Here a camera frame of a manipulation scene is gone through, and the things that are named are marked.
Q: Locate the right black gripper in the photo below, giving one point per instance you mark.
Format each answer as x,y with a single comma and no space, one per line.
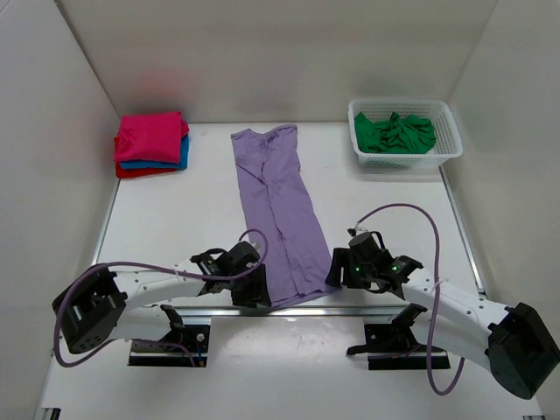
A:
341,260

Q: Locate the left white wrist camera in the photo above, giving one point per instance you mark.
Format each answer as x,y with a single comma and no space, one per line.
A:
254,244

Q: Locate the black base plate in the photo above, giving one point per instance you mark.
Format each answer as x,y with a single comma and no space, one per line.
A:
183,348
407,361

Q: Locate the purple t shirt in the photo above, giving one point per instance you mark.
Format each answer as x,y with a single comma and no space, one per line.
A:
274,200

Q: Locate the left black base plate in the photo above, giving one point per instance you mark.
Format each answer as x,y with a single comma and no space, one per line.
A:
183,348

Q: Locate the pink folded t shirt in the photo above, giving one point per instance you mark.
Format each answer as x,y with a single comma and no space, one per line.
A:
155,137

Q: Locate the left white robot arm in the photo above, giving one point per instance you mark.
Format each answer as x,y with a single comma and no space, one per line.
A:
131,300

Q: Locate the white plastic basket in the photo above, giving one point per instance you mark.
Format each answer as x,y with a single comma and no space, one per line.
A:
448,143

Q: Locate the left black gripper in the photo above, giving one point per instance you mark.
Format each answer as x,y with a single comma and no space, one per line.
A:
257,290

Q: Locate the green t shirt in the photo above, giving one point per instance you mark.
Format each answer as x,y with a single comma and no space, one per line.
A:
409,135

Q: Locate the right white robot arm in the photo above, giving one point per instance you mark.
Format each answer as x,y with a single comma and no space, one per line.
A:
511,342

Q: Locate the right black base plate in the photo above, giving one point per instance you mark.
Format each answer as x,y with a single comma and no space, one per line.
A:
407,361

